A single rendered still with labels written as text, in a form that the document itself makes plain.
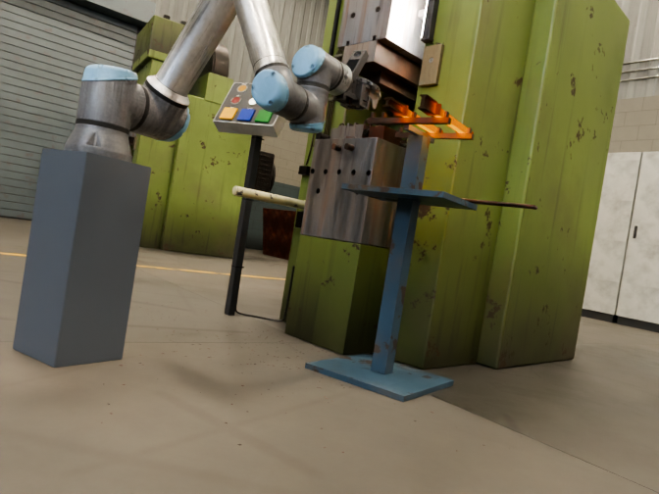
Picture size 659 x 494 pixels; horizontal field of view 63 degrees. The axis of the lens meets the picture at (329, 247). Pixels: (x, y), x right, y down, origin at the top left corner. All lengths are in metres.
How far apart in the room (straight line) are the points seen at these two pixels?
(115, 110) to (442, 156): 1.28
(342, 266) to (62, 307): 1.13
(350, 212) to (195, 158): 4.97
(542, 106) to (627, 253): 4.87
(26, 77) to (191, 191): 3.94
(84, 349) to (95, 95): 0.73
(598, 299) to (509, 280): 4.96
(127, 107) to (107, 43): 8.70
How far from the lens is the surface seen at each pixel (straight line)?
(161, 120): 1.82
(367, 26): 2.60
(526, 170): 2.60
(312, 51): 1.46
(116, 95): 1.73
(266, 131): 2.69
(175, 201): 7.02
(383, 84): 2.59
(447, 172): 2.26
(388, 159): 2.32
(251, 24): 1.44
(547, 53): 2.74
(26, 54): 10.11
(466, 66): 2.37
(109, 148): 1.69
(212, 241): 7.19
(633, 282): 7.33
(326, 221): 2.37
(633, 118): 8.47
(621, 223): 7.46
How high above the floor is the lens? 0.47
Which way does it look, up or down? 1 degrees down
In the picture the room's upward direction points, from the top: 9 degrees clockwise
